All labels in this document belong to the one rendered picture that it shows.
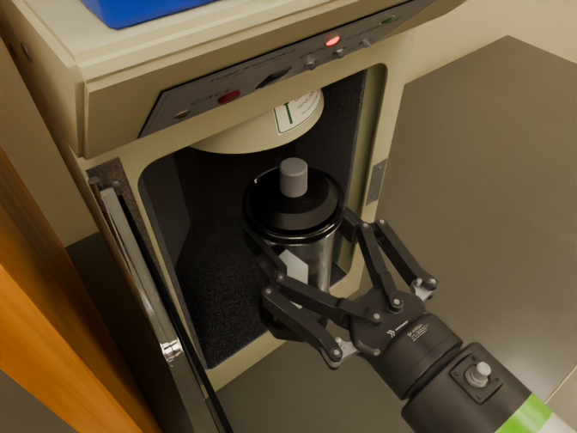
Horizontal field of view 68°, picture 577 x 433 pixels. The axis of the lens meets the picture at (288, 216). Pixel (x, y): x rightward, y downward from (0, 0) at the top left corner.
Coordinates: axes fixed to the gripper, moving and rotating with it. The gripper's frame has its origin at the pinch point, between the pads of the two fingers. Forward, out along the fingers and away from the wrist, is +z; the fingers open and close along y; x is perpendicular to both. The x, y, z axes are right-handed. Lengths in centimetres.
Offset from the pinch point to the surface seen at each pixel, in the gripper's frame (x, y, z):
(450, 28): 18, -88, 45
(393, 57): -16.5, -11.5, 0.6
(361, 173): 1.1, -12.9, 3.1
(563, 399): 120, -92, -41
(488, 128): 27, -71, 15
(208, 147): -11.6, 6.8, 4.7
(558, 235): 26, -53, -13
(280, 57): -26.2, 7.6, -7.9
